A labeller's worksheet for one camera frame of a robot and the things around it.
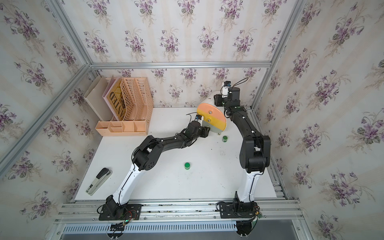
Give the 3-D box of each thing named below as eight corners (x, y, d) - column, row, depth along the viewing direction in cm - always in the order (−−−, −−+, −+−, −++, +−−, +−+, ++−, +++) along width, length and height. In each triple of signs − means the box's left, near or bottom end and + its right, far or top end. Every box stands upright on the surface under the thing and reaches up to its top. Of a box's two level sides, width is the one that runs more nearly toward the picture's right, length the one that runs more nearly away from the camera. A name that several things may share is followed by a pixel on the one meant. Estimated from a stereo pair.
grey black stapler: (89, 194, 81) (83, 191, 77) (107, 170, 89) (103, 166, 85) (95, 197, 80) (89, 194, 76) (113, 172, 89) (109, 169, 84)
